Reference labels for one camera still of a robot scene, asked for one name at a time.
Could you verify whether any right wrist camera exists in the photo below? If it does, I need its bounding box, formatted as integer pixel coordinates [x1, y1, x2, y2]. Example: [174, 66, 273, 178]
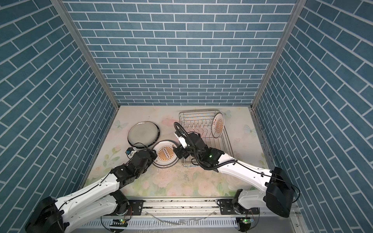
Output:
[174, 132, 188, 149]

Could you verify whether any brown patterned plate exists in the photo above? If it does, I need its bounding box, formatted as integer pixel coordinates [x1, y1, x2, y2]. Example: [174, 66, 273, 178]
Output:
[211, 112, 225, 138]

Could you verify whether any metal wire dish rack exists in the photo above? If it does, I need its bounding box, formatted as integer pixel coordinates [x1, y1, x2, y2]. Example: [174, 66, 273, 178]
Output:
[179, 109, 234, 156]

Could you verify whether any plain white deep plate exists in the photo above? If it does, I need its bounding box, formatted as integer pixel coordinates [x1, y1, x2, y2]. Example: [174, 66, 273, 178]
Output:
[127, 121, 160, 149]

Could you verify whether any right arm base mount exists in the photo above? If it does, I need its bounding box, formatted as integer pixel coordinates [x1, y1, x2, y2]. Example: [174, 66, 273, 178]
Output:
[216, 189, 260, 215]

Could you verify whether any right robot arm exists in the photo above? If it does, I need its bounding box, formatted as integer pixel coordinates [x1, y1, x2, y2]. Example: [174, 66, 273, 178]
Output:
[174, 132, 296, 218]

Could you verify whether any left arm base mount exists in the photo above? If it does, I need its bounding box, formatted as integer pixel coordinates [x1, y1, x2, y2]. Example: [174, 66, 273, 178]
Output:
[107, 200, 144, 216]

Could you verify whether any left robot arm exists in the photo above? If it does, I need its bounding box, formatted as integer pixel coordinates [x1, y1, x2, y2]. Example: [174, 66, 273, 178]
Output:
[25, 149, 157, 233]

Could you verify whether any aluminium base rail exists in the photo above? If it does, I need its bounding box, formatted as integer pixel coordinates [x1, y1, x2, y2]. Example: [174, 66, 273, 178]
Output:
[65, 198, 306, 233]

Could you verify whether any black corrugated cable right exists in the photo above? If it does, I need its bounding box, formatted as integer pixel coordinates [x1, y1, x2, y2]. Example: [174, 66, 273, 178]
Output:
[173, 121, 238, 171]

